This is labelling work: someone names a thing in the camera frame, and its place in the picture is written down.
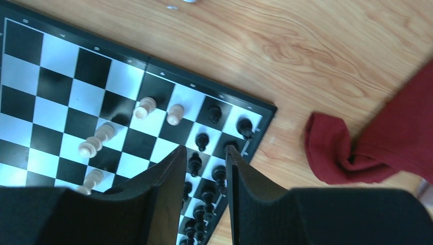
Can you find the black chess pawn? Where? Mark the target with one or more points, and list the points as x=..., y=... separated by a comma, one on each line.
x=214, y=114

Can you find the black chess piece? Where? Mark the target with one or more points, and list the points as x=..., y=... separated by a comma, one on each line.
x=231, y=143
x=219, y=175

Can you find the white chess piece tall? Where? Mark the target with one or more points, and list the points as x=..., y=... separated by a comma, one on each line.
x=146, y=106

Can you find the black chess piece corner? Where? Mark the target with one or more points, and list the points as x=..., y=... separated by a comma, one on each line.
x=244, y=127

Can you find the red shirt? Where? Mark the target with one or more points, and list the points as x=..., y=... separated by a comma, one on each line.
x=398, y=139

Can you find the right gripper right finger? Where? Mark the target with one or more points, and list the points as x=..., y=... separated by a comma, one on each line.
x=263, y=212

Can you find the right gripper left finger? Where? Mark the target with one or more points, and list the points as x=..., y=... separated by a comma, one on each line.
x=143, y=210

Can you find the black white chessboard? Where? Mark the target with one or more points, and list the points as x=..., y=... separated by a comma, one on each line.
x=59, y=84

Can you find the white chess pawn top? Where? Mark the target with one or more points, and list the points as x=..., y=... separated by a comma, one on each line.
x=175, y=114

